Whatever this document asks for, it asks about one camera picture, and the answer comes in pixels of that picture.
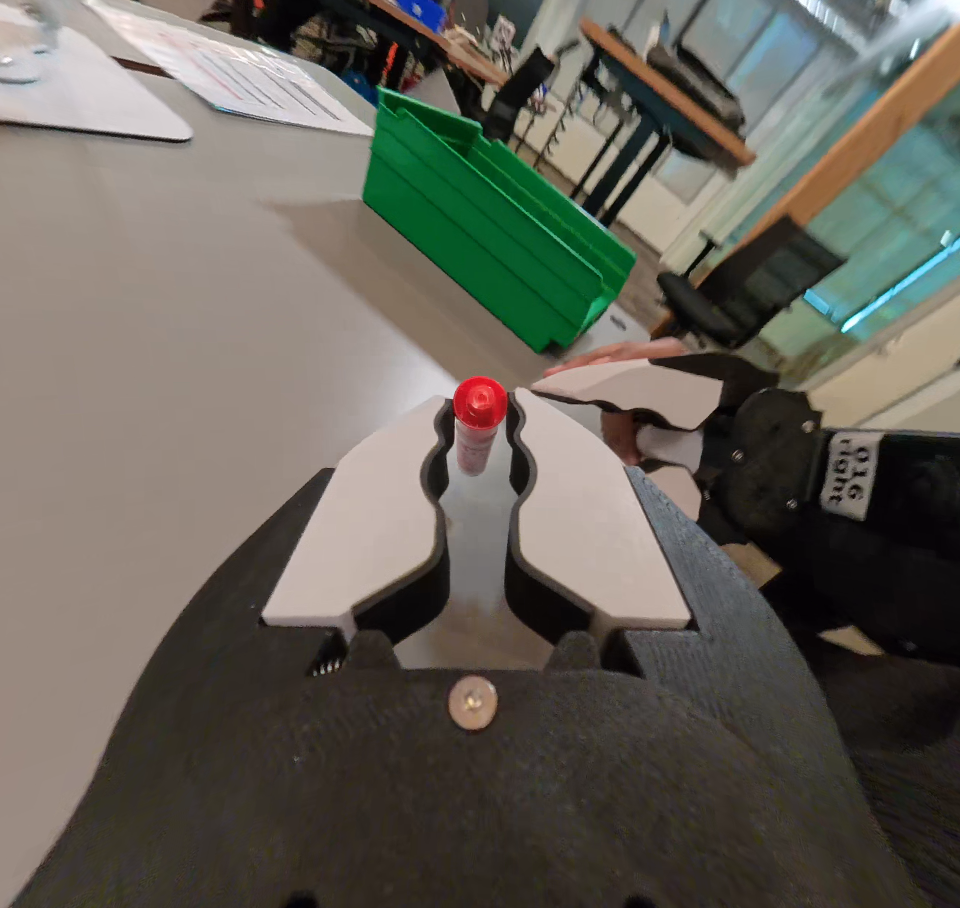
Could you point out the long wooden table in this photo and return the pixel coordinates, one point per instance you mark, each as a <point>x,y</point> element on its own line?
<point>420,31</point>

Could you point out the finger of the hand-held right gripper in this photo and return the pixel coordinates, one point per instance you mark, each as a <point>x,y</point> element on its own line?
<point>671,447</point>
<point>645,391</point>

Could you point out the green plastic box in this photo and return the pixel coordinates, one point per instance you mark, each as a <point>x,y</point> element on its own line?
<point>465,233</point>

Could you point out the white rounded tray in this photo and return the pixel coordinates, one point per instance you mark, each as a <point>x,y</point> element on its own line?
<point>90,98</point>

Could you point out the wooden pillar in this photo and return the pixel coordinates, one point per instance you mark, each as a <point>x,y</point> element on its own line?
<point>862,151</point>

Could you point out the white printed paper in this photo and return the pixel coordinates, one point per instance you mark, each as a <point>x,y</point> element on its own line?
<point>225,76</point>

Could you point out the blue plastic bin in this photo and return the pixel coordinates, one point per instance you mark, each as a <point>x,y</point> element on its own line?
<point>420,1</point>

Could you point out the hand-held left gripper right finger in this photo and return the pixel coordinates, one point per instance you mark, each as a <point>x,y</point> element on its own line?
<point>592,541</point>

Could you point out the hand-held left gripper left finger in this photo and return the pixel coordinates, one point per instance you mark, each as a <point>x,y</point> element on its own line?
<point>360,541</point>

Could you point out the red dry erase marker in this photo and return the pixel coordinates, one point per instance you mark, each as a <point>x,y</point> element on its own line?
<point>480,402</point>

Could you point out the wooden table with dark legs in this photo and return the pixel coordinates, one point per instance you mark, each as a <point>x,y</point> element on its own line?
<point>675,98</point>

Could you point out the person's right hand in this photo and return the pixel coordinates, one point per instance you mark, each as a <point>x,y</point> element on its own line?
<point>622,353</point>

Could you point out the black mesh office chair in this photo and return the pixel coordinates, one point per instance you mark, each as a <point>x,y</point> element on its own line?
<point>750,286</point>

